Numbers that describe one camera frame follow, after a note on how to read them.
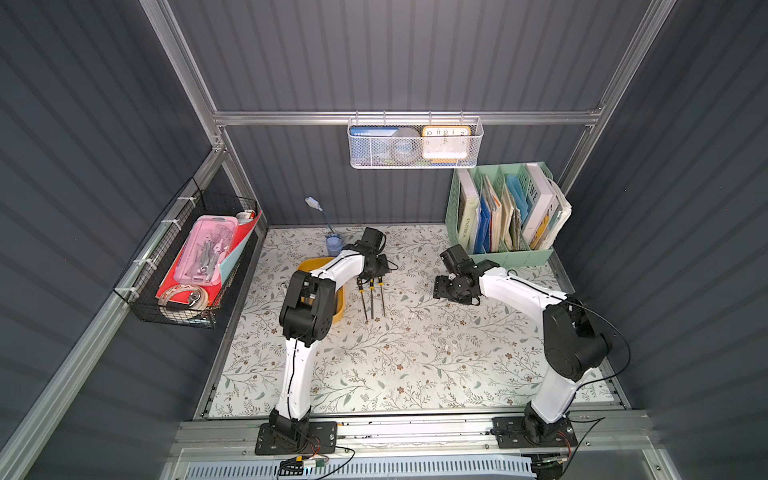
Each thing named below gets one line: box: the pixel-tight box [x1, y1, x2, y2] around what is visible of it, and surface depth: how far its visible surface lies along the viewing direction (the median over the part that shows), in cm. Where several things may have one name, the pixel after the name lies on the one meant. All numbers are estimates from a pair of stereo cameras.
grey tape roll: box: [390, 127, 422, 163], surface depth 89 cm
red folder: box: [155, 211, 262, 305], surface depth 69 cm
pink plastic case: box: [174, 215, 239, 286], surface depth 74 cm
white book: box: [522, 163, 562, 250], surface depth 101 cm
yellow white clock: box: [422, 125, 472, 160], surface depth 90 cm
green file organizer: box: [445, 162, 555, 265], surface depth 101 cm
